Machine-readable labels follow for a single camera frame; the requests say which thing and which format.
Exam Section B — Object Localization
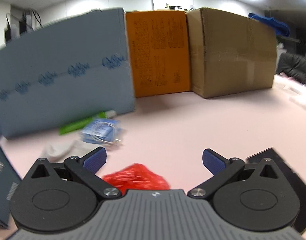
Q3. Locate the grey white cloth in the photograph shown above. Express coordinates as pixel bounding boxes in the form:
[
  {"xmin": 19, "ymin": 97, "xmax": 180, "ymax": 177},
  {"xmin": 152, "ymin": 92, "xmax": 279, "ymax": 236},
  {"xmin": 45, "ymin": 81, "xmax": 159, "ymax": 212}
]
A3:
[{"xmin": 40, "ymin": 140, "xmax": 96, "ymax": 163}]

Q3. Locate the red plastic bag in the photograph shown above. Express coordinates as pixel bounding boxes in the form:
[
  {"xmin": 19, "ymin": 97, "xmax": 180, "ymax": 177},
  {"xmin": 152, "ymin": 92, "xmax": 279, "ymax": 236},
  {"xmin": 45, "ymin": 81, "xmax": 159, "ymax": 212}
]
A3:
[{"xmin": 101, "ymin": 164, "xmax": 170, "ymax": 194}]

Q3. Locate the dark blue storage box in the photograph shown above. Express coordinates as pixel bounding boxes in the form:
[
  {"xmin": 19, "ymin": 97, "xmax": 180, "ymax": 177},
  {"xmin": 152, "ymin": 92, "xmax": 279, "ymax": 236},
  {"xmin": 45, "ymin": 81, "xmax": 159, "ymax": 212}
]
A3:
[{"xmin": 0, "ymin": 131, "xmax": 21, "ymax": 229}]

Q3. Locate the green tube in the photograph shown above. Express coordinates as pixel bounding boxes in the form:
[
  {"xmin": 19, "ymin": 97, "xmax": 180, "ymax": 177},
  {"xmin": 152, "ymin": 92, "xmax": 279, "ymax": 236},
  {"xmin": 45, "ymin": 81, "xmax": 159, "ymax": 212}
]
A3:
[{"xmin": 59, "ymin": 110, "xmax": 117, "ymax": 135}]

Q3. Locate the large light blue carton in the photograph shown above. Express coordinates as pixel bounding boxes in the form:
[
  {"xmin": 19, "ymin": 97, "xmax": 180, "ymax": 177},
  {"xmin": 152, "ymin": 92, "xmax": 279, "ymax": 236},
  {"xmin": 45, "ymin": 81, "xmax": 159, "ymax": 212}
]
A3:
[{"xmin": 0, "ymin": 8, "xmax": 135, "ymax": 139}]

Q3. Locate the black flat phone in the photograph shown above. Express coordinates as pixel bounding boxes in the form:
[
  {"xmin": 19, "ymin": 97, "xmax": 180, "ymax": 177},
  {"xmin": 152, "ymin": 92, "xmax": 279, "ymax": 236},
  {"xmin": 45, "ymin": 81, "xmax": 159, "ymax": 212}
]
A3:
[{"xmin": 246, "ymin": 148, "xmax": 306, "ymax": 234}]

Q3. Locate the brown cardboard box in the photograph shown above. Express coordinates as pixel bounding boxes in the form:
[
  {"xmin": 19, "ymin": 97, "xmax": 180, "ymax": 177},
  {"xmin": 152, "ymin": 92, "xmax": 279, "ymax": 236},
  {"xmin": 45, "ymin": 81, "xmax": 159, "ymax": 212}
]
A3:
[{"xmin": 186, "ymin": 8, "xmax": 276, "ymax": 99}]

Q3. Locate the orange cardboard box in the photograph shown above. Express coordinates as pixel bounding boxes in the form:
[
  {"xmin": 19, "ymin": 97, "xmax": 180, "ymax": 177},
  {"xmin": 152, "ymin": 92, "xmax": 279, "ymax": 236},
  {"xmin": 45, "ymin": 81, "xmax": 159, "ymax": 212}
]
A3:
[{"xmin": 126, "ymin": 10, "xmax": 191, "ymax": 98}]

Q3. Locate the blue cloth in background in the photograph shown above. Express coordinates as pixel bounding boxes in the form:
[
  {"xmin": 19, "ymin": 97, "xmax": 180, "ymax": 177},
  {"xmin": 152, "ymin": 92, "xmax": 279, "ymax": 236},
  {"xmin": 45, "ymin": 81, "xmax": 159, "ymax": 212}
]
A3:
[{"xmin": 248, "ymin": 13, "xmax": 291, "ymax": 37}]

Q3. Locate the blue plastic packet with ring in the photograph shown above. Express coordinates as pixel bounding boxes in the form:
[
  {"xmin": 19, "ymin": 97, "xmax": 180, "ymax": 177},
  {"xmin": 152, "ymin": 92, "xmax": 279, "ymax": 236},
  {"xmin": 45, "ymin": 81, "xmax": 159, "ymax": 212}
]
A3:
[{"xmin": 80, "ymin": 118, "xmax": 122, "ymax": 145}]

